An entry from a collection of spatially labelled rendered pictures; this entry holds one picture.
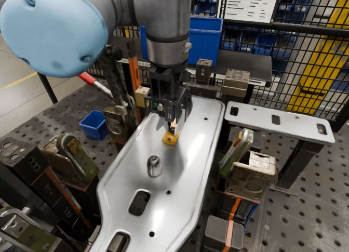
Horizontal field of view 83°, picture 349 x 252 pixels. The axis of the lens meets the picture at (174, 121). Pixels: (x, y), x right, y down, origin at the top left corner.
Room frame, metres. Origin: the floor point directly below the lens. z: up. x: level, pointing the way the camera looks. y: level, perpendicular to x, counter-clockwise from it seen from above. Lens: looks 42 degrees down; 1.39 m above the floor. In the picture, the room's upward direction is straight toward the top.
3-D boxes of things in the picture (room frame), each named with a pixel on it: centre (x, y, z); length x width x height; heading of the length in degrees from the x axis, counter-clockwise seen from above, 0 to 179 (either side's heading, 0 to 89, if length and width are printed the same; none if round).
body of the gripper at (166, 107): (0.35, 0.01, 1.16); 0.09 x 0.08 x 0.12; 161
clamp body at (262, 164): (0.25, -0.17, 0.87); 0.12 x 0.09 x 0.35; 71
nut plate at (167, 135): (0.38, 0.00, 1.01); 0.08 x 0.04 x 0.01; 161
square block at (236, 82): (0.59, -0.21, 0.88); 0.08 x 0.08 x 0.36; 71
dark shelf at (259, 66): (0.85, 0.05, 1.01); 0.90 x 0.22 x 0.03; 71
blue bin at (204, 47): (0.82, -0.03, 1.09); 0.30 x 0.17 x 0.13; 77
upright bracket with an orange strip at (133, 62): (0.52, 0.12, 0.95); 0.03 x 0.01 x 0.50; 161
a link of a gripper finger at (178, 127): (0.35, -0.01, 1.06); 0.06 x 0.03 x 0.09; 161
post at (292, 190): (0.40, -0.41, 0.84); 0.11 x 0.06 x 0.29; 71
